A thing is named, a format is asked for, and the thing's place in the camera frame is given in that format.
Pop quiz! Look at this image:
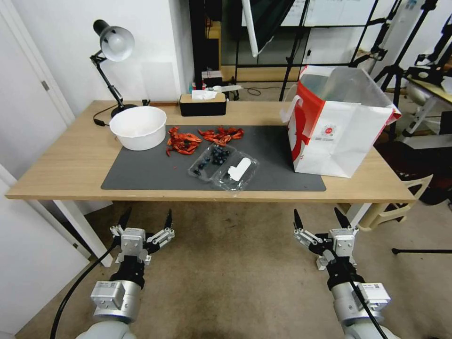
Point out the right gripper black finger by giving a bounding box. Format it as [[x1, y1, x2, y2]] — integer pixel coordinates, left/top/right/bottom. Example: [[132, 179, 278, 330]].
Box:
[[292, 209, 325, 253], [334, 207, 359, 237]]

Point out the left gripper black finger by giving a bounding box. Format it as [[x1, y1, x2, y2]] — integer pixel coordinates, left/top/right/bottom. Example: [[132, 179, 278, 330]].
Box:
[[146, 209, 176, 252], [109, 207, 133, 242]]

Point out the clear plastic takeout container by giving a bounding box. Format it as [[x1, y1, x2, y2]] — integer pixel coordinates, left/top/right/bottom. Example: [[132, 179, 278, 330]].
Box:
[[187, 142, 260, 193]]

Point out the white and red takeout bag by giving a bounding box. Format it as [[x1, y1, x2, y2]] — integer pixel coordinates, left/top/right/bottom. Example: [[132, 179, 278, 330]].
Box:
[[281, 65, 403, 178]]

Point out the black tissue box wooden lid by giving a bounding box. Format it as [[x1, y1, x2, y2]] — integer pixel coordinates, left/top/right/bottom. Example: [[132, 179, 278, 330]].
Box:
[[178, 92, 227, 117]]

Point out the beige plastic chair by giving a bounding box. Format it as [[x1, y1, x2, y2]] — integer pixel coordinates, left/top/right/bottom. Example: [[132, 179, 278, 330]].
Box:
[[335, 173, 434, 232]]

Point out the dark grey desk mat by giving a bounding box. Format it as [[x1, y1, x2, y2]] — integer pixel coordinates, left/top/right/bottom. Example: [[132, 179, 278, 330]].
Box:
[[101, 125, 327, 193]]

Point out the red crayfish pile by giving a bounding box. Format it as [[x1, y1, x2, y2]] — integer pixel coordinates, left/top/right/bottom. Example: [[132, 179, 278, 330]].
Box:
[[197, 126, 245, 147], [165, 127, 203, 158]]

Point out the wooden table with white legs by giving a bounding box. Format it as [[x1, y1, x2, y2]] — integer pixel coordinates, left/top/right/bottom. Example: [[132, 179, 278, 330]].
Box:
[[4, 100, 419, 267]]

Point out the white round bowl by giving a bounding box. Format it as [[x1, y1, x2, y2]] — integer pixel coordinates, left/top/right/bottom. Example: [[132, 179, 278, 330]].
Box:
[[109, 106, 167, 152]]

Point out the black stand leg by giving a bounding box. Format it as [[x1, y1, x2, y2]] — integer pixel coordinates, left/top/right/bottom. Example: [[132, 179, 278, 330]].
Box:
[[391, 247, 452, 256]]

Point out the dark round seat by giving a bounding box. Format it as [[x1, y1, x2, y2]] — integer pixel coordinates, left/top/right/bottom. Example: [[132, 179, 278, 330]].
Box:
[[373, 140, 452, 206]]

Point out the white tissue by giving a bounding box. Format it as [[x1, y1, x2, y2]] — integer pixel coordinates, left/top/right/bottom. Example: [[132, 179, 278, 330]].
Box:
[[190, 90, 217, 102]]

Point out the white power strip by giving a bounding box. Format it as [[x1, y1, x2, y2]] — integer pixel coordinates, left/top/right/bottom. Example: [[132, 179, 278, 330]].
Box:
[[211, 84, 243, 95]]

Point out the white door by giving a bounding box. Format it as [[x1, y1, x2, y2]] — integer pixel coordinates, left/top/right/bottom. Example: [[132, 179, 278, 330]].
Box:
[[0, 10, 91, 336]]

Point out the yellow topped side table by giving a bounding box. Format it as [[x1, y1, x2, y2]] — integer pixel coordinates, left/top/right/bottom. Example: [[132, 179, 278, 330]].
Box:
[[402, 67, 452, 137]]

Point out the black tripod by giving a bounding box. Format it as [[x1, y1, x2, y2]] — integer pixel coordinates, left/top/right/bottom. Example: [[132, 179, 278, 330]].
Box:
[[372, 0, 438, 106]]

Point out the black light stand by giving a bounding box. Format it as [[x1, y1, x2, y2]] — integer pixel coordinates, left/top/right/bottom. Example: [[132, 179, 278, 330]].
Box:
[[278, 0, 311, 102]]

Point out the black desk lamp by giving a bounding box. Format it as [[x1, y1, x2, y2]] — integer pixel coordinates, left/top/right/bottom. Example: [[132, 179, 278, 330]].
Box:
[[89, 19, 151, 119]]

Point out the black tall cabinet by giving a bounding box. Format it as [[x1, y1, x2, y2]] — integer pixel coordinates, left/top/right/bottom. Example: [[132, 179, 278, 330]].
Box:
[[189, 0, 222, 87]]

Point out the white rolled reflector tube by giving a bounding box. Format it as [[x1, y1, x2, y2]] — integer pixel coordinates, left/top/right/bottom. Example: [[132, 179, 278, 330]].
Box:
[[241, 0, 260, 58]]

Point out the black softbox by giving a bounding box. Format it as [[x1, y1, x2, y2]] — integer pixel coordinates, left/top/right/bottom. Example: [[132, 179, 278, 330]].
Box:
[[249, 0, 296, 54]]

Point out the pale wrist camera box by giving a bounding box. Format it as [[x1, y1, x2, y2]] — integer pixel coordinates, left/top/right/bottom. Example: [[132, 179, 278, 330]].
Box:
[[329, 227, 355, 258], [121, 227, 146, 257]]

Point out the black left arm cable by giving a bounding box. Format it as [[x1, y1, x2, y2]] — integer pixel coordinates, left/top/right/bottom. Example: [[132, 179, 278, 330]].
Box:
[[49, 243, 118, 339]]

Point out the black lamp power cable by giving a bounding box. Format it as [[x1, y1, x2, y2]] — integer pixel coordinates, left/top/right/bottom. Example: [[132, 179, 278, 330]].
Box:
[[93, 105, 118, 128]]

